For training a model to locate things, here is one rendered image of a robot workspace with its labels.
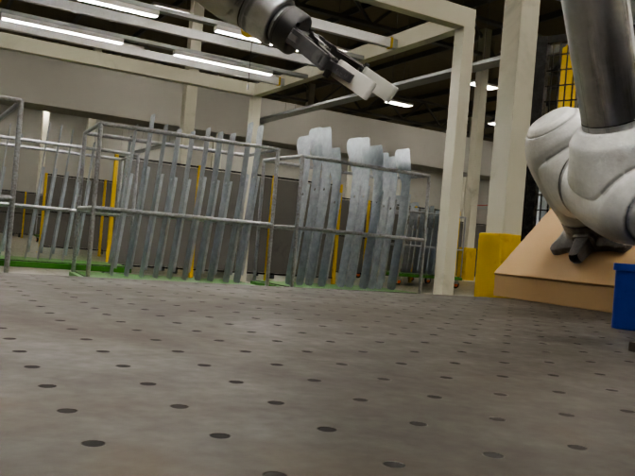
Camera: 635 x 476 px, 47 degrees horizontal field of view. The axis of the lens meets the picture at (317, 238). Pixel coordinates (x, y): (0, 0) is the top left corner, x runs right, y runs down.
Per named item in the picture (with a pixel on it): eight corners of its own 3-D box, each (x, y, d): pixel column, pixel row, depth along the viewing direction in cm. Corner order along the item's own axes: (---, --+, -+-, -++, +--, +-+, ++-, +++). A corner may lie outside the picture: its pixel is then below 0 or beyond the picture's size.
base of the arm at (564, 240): (540, 267, 153) (529, 247, 151) (586, 202, 163) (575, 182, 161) (620, 265, 138) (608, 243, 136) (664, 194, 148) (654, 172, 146)
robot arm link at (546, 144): (609, 172, 156) (565, 87, 149) (656, 196, 139) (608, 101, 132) (545, 213, 158) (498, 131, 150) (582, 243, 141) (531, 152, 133)
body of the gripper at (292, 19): (283, -1, 117) (327, 30, 115) (301, 8, 125) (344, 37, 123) (259, 41, 119) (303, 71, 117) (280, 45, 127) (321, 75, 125)
